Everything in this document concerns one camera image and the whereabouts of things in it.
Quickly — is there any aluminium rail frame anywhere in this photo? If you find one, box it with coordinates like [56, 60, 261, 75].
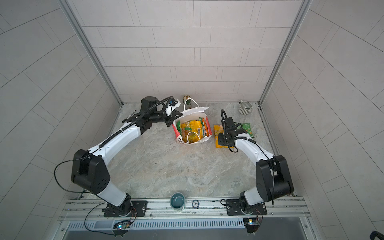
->
[53, 196, 320, 240]

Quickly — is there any black marker pen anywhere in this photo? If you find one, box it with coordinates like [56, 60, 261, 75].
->
[122, 110, 137, 123]

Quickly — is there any green snack packet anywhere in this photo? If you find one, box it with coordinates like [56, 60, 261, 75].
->
[242, 123, 254, 139]

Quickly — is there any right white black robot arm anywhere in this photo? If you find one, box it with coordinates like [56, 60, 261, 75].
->
[218, 109, 294, 215]

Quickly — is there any right circuit board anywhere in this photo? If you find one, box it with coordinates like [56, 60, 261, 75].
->
[243, 218, 260, 234]

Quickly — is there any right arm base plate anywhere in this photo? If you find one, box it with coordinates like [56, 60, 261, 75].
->
[221, 199, 268, 216]

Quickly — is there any green white drink can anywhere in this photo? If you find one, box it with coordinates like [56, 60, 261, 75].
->
[183, 95, 192, 110]

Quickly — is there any striped ceramic mug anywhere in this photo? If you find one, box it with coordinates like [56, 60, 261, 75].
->
[238, 100, 253, 116]

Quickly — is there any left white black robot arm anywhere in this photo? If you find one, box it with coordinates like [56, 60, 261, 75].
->
[71, 96, 182, 217]

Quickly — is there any red white paper gift bag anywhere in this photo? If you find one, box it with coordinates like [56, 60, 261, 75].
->
[172, 98, 213, 145]

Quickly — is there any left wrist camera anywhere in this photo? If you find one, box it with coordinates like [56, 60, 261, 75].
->
[166, 99, 181, 117]

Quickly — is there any left circuit board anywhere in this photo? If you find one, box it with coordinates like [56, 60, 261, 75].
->
[113, 221, 132, 237]

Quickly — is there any yellow snack packet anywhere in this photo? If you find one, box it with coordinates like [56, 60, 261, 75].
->
[214, 125, 227, 148]
[181, 120, 204, 144]

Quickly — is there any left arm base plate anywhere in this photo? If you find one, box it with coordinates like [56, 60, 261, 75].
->
[102, 201, 148, 218]

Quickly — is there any circuit board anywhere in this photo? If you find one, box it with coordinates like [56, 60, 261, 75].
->
[113, 221, 132, 237]
[243, 218, 260, 234]

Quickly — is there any blue white poker chip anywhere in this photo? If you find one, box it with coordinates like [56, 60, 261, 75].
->
[192, 200, 200, 209]

